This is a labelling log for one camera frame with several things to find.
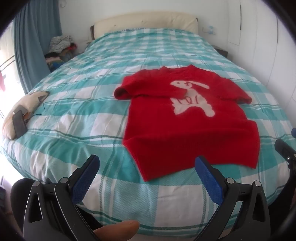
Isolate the dark mobile phone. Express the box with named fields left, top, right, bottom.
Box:
left=13, top=111, right=27, bottom=137

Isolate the white wall socket panel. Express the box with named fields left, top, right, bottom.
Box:
left=202, top=25, right=218, bottom=35

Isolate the dark wooden nightstand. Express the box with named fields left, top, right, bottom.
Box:
left=214, top=45, right=228, bottom=58

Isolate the person's left hand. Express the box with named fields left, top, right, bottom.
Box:
left=93, top=220, right=140, bottom=241

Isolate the teal white checked bed blanket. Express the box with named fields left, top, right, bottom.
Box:
left=0, top=28, right=294, bottom=234

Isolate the cream padded headboard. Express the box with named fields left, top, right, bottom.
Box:
left=90, top=13, right=199, bottom=40

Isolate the red sweater with white rabbit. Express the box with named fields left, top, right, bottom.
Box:
left=114, top=65, right=260, bottom=182

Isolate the cream cat print cushion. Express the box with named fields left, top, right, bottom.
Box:
left=2, top=91, right=50, bottom=140

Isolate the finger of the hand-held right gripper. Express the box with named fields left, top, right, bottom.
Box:
left=274, top=138, right=296, bottom=163

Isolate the blue curtain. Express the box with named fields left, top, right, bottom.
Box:
left=13, top=0, right=63, bottom=93

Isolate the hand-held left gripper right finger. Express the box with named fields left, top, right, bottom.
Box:
left=195, top=156, right=271, bottom=241

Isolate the pile of clothes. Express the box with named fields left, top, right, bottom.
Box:
left=44, top=35, right=78, bottom=72

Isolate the white wardrobe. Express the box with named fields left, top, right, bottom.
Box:
left=228, top=0, right=296, bottom=93

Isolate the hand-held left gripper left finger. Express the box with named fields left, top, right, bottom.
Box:
left=23, top=154, right=100, bottom=241

